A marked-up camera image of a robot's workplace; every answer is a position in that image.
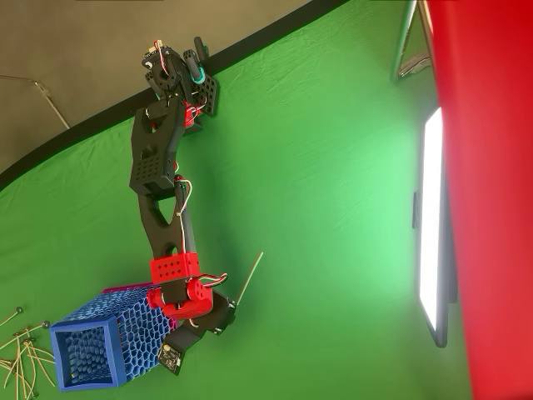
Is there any red blurred foreground object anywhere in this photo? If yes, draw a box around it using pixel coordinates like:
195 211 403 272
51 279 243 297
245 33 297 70
424 0 533 400

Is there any thin grey cable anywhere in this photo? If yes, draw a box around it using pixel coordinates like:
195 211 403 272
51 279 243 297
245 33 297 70
0 74 71 130

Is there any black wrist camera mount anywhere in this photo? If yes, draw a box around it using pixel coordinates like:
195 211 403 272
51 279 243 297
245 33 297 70
157 320 203 376

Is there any clear plastic clip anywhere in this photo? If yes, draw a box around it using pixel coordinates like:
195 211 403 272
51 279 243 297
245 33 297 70
397 52 433 79

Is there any chrome tube stand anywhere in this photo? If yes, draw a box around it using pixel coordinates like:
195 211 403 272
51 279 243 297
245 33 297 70
390 0 435 84

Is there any black clamp with teal ring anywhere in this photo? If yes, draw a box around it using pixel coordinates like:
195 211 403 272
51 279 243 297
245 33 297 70
182 36 220 118

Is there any green cloth with black edge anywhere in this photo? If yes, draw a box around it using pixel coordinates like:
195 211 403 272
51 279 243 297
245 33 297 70
0 0 474 400

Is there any flat LED light panel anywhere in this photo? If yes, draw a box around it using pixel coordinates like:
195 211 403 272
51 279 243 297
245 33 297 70
411 106 459 349

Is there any spare candle wick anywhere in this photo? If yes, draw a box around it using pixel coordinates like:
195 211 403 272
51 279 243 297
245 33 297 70
0 307 24 328
24 339 57 387
13 332 25 399
28 351 57 366
12 319 51 338

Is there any candle wick with metal base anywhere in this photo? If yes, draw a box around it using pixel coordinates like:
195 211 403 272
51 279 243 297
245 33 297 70
234 251 265 308

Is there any blue and magenta mesh basket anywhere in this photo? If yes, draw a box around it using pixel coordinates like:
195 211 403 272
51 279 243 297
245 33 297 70
48 282 178 393

